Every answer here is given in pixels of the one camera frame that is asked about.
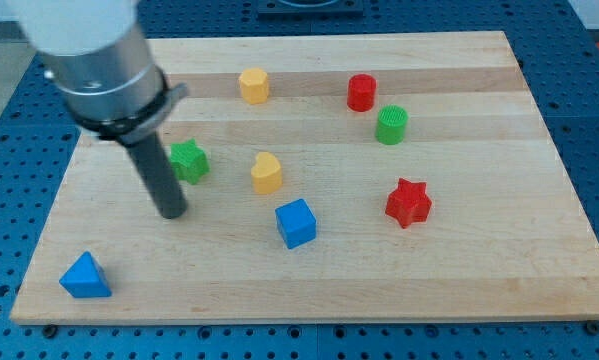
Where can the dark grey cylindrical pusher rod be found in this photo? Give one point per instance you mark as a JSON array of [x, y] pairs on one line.
[[152, 164]]

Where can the blue triangle block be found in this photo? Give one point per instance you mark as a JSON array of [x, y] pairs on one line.
[[86, 278]]

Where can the green star block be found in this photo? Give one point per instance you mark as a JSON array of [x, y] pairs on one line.
[[188, 161]]

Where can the yellow hexagon block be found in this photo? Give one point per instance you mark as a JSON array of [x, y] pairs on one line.
[[254, 85]]

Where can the red cylinder block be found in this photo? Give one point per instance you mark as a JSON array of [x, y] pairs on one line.
[[361, 92]]

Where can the green cylinder block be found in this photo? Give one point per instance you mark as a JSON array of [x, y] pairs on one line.
[[391, 124]]

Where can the red star block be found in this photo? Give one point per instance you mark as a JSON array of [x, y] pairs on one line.
[[409, 203]]

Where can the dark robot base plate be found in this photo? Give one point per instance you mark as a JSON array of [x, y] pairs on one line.
[[267, 8]]

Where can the light wooden board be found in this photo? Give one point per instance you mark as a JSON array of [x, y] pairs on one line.
[[506, 238]]

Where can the blue cube block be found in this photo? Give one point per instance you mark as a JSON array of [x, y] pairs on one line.
[[296, 223]]

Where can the yellow heart block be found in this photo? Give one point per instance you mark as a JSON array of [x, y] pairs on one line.
[[266, 174]]

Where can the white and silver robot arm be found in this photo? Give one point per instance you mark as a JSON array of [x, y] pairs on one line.
[[96, 54]]

